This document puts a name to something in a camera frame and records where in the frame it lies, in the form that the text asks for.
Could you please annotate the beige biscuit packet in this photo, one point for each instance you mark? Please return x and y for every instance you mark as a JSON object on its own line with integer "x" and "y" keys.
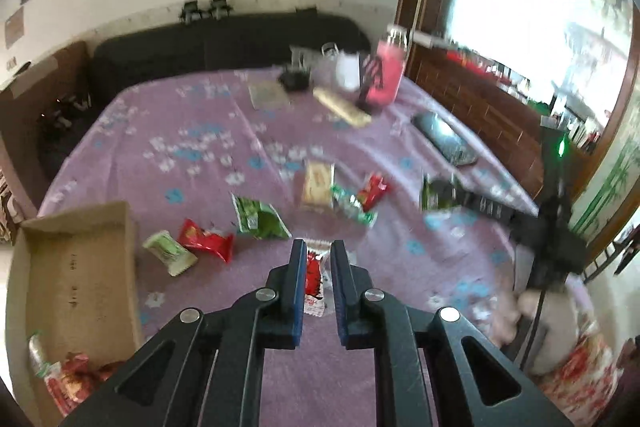
{"x": 317, "y": 184}

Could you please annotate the pale green striped snack packet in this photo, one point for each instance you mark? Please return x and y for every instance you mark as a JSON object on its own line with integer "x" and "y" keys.
{"x": 169, "y": 252}

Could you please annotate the brown tiled window ledge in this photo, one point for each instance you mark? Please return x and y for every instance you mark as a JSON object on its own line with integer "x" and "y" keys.
{"x": 475, "y": 102}

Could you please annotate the olive notebook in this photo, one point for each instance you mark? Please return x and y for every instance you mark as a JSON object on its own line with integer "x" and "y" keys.
{"x": 267, "y": 96}

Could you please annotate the purple floral bedsheet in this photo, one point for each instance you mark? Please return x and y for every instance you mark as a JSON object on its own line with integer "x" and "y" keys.
{"x": 200, "y": 177}

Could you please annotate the red floral cloth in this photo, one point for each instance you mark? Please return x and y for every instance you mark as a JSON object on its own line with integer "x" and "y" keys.
{"x": 575, "y": 374}

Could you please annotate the black tangled gear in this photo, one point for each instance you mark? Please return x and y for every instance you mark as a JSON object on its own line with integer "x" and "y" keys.
{"x": 65, "y": 112}

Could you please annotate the pink bottle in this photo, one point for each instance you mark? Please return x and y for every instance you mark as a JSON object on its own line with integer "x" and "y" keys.
{"x": 390, "y": 72}

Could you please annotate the large red snack packet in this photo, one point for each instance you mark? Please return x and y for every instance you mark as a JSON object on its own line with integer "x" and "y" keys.
{"x": 206, "y": 242}

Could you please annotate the black padded headboard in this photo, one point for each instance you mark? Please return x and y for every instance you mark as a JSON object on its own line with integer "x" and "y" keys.
{"x": 200, "y": 47}

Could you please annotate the small flat black object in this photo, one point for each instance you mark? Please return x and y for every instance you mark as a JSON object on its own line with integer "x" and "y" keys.
{"x": 307, "y": 11}

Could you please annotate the red and white snack packet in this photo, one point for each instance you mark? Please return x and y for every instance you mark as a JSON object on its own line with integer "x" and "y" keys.
{"x": 315, "y": 279}

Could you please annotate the long beige box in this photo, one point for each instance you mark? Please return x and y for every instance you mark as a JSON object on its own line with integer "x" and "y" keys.
{"x": 342, "y": 107}

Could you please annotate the brown cardboard box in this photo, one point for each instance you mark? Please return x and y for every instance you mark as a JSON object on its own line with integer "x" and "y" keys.
{"x": 85, "y": 267}

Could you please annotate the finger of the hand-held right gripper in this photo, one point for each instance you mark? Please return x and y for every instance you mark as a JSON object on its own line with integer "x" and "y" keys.
{"x": 480, "y": 202}

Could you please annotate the black smartphone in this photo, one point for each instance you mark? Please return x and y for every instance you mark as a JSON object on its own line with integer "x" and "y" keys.
{"x": 445, "y": 139}

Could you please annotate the green and white snack packet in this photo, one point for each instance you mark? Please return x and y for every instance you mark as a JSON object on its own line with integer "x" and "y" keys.
{"x": 352, "y": 205}

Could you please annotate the black clamp device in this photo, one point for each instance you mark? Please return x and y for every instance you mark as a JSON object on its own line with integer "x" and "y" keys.
{"x": 190, "y": 11}
{"x": 220, "y": 7}

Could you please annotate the small red snack packet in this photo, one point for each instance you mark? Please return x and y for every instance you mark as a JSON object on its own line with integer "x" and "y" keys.
{"x": 374, "y": 191}

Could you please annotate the clear plastic bag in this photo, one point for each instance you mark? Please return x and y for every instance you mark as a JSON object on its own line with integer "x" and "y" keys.
{"x": 322, "y": 57}

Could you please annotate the pale knotted braid cushion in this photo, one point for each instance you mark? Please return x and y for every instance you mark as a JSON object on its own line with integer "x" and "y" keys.
{"x": 555, "y": 317}

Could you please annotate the red and yellow snack packet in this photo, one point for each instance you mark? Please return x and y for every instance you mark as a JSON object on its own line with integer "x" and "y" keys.
{"x": 75, "y": 377}

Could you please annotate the silver and green snack packet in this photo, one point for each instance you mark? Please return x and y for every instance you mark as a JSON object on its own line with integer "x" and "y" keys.
{"x": 36, "y": 354}

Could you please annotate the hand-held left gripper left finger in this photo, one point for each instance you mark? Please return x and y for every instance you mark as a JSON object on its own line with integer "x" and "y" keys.
{"x": 299, "y": 292}

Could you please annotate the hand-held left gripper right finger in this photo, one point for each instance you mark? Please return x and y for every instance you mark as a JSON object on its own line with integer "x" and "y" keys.
{"x": 339, "y": 297}

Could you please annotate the small black pouch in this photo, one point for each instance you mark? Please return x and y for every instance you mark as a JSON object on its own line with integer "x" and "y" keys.
{"x": 294, "y": 79}

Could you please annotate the black phone stand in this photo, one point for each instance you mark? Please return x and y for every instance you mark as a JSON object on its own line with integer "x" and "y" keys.
{"x": 370, "y": 79}

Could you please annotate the wall plaque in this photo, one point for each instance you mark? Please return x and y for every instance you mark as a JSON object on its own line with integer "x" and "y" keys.
{"x": 14, "y": 27}

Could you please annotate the large green snack packet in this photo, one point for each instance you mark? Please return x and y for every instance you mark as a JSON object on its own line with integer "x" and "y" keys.
{"x": 260, "y": 219}

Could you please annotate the bamboo wall sticker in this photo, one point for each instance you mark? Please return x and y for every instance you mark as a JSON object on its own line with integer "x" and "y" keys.
{"x": 612, "y": 187}

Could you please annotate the dark green snack packet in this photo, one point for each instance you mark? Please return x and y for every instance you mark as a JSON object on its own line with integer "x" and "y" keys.
{"x": 429, "y": 198}

